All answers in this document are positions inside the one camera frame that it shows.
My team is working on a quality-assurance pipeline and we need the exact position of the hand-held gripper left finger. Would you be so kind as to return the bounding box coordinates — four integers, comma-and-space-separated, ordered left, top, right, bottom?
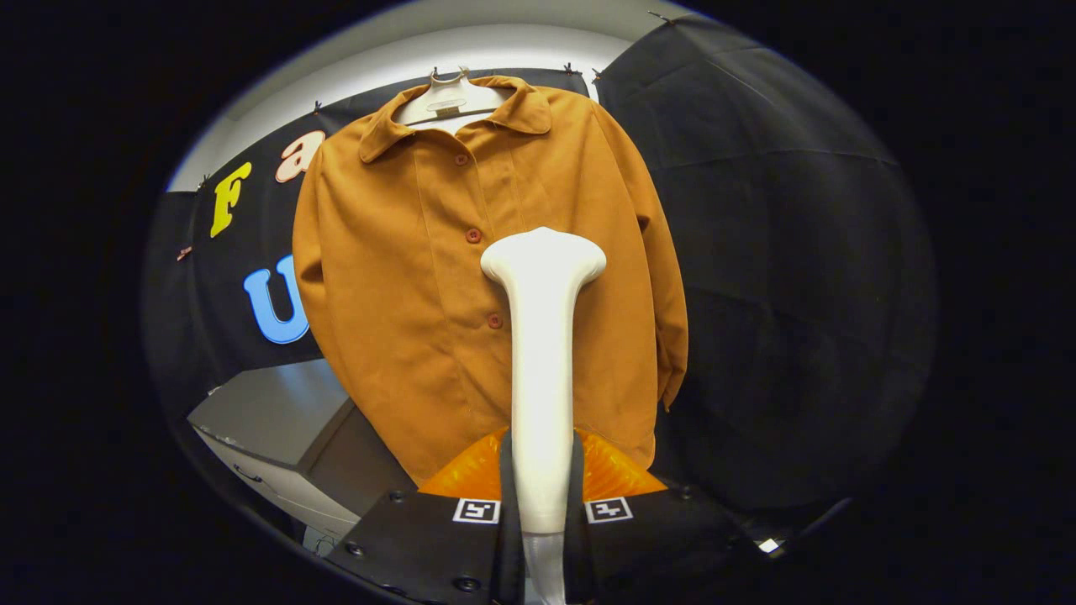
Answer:
324, 429, 530, 605

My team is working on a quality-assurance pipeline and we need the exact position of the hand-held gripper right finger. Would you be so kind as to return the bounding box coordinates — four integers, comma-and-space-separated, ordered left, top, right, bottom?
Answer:
562, 429, 762, 605

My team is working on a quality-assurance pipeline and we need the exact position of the white garment steamer head with hose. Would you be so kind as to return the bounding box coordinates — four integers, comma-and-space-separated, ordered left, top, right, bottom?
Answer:
480, 227, 608, 605

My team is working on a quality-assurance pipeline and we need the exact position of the orange button-up shirt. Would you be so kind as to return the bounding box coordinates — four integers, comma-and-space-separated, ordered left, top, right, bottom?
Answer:
292, 74, 689, 488

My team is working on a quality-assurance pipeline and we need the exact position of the white clothes hanger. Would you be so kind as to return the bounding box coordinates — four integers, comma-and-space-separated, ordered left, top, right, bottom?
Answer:
395, 66, 514, 129

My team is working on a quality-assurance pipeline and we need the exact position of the grey drawer cabinet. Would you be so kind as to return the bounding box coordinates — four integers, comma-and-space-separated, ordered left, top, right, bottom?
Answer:
186, 359, 421, 557

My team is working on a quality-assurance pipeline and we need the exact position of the black backdrop cloth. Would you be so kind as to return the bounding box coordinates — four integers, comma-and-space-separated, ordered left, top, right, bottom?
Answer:
141, 12, 939, 526

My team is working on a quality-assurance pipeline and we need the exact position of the row of black clips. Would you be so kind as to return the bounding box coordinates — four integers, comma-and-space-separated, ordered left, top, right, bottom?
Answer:
197, 10, 673, 190

